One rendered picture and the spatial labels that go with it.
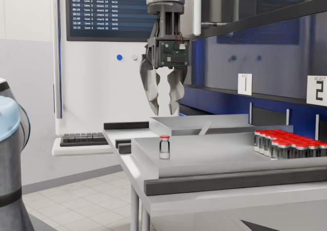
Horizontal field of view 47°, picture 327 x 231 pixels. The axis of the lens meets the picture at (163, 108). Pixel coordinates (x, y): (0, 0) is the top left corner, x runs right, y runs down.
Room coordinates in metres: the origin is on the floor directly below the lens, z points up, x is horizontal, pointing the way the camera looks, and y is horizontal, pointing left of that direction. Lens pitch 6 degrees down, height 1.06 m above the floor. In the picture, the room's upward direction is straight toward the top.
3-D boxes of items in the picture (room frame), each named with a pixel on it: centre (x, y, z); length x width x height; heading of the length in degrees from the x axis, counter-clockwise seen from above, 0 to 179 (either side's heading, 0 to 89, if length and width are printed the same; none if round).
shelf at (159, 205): (0.90, -0.13, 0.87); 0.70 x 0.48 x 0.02; 14
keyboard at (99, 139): (1.35, 0.17, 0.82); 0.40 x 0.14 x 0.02; 103
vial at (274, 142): (0.72, -0.22, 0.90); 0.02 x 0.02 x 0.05
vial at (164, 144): (0.77, 0.00, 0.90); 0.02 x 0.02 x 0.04
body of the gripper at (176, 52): (0.74, -0.01, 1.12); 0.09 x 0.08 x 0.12; 15
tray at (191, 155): (0.73, -0.13, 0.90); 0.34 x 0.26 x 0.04; 104
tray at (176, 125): (1.09, -0.15, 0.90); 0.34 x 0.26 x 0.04; 104
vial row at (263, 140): (0.75, -0.23, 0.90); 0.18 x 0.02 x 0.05; 14
